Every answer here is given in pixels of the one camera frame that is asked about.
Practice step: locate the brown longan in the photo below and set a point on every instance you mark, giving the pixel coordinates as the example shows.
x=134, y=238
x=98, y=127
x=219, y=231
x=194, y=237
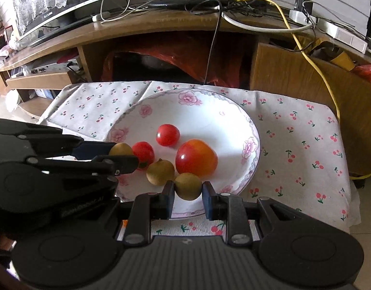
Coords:
x=122, y=149

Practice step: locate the large red tomato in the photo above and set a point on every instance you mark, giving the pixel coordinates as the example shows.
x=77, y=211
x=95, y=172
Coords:
x=196, y=158

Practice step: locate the white floral bowl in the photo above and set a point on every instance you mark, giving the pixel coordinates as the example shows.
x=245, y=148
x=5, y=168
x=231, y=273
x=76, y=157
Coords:
x=209, y=117

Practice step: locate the large red plastic bag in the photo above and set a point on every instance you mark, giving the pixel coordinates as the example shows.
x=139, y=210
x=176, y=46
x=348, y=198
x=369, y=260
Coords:
x=179, y=63

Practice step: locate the cherry print tablecloth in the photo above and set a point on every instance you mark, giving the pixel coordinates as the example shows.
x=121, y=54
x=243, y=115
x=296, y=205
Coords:
x=294, y=157

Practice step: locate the wooden television stand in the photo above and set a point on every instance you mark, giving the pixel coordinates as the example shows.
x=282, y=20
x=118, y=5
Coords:
x=143, y=27

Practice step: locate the white power strip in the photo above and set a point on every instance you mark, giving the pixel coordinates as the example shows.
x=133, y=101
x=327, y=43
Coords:
x=345, y=36

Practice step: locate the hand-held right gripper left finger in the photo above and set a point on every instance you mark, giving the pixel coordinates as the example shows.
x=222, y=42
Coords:
x=168, y=201

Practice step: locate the brown wooden board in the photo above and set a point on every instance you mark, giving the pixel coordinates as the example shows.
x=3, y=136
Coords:
x=282, y=72

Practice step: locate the brown-green kiwi fruit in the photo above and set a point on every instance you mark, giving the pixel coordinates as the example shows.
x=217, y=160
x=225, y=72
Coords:
x=159, y=173
x=188, y=187

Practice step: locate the silver set-top box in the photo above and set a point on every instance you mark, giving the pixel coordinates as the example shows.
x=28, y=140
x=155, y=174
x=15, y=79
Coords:
x=43, y=69

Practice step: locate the white plug adapter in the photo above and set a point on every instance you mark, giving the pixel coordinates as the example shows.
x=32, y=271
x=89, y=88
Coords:
x=300, y=16

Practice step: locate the black television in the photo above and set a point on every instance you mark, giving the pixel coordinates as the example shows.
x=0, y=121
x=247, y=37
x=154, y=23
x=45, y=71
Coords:
x=82, y=6

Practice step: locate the black plug adapter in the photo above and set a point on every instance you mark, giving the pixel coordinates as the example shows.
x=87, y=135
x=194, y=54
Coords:
x=303, y=4

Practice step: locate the small red tomato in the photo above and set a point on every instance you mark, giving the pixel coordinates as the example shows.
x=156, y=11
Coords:
x=168, y=135
x=144, y=152

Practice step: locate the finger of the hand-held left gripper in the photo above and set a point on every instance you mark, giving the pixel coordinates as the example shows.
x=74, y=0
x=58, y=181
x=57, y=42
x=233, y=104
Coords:
x=91, y=149
x=119, y=164

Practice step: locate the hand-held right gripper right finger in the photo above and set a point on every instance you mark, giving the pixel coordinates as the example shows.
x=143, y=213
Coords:
x=209, y=201

